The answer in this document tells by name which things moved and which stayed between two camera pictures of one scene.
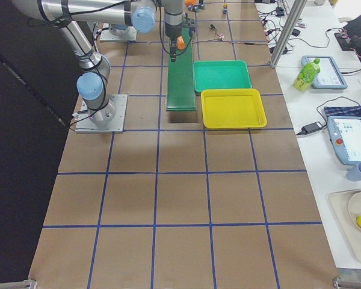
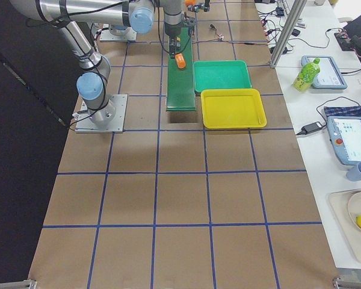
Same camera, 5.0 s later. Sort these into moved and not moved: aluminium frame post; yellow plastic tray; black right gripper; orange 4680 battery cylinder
Moved: orange 4680 battery cylinder
Not moved: black right gripper; aluminium frame post; yellow plastic tray
